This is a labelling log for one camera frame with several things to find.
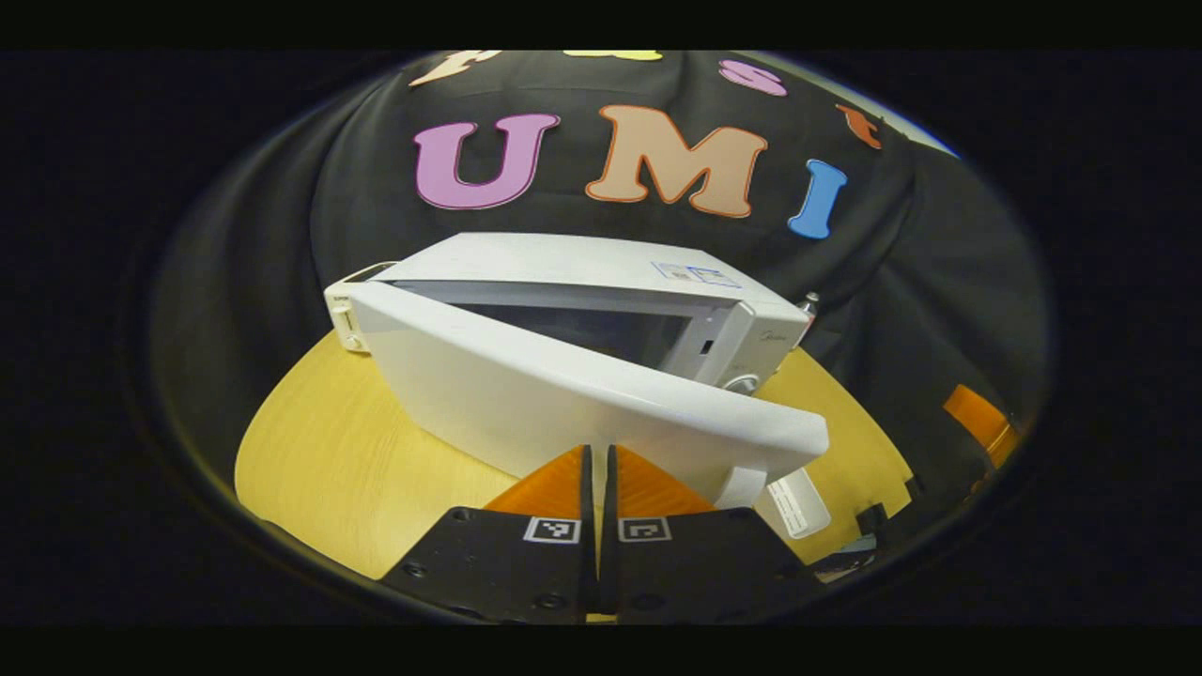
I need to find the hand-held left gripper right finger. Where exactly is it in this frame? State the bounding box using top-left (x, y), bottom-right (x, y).
top-left (601, 444), bottom-right (827, 625)

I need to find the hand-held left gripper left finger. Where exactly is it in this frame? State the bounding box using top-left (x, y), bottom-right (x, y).
top-left (380, 444), bottom-right (597, 625)

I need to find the black backdrop cloth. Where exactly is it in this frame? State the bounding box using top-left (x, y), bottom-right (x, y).
top-left (150, 52), bottom-right (1053, 527)

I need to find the white microwave oven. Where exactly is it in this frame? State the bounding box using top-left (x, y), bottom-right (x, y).
top-left (352, 232), bottom-right (832, 513)

